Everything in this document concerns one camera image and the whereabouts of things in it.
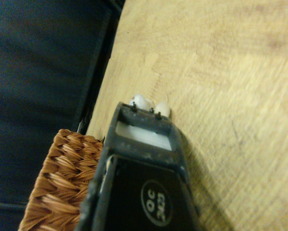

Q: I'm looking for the red toy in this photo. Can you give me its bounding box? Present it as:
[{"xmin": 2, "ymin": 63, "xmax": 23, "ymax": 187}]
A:
[{"xmin": 128, "ymin": 93, "xmax": 171, "ymax": 119}]

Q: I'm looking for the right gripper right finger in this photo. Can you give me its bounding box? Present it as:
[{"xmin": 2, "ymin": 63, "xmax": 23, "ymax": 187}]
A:
[{"xmin": 101, "ymin": 101, "xmax": 191, "ymax": 175}]

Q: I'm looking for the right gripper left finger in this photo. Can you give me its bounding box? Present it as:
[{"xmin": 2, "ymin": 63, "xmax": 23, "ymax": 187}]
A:
[{"xmin": 74, "ymin": 154, "xmax": 116, "ymax": 231}]

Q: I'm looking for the brown wicker basket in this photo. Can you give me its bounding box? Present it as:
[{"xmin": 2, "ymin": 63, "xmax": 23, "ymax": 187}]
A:
[{"xmin": 18, "ymin": 128, "xmax": 105, "ymax": 231}]

